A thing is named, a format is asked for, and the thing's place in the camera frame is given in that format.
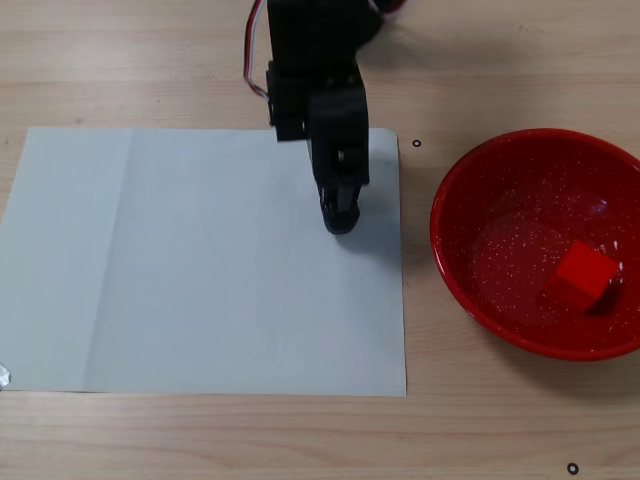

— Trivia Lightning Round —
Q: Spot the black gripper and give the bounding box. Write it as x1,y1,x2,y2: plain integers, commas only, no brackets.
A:
266,58,372,236

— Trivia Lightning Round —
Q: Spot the red cube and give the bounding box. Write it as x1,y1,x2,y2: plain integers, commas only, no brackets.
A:
543,239,619,316

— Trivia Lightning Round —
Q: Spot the red speckled bowl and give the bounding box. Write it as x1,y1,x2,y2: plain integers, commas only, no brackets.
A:
429,128,640,362

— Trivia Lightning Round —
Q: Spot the white paper sheet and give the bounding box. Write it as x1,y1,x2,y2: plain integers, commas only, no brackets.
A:
0,127,409,400

